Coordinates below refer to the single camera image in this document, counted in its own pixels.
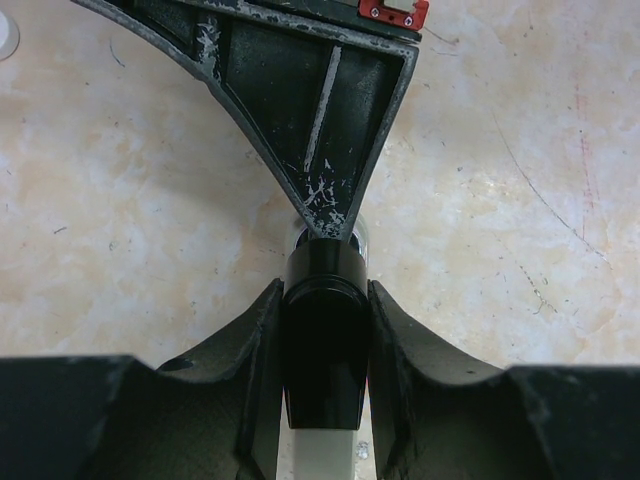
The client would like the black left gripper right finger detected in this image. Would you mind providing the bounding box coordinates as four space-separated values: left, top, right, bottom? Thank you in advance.
369 281 639 479

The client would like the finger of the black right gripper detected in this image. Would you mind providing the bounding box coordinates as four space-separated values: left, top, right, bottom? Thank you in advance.
87 1 421 239

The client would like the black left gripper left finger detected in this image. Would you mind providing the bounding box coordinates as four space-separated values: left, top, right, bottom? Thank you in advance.
1 280 283 479

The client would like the large black chrome stapler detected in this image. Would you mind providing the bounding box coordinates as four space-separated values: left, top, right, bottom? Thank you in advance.
280 218 370 479

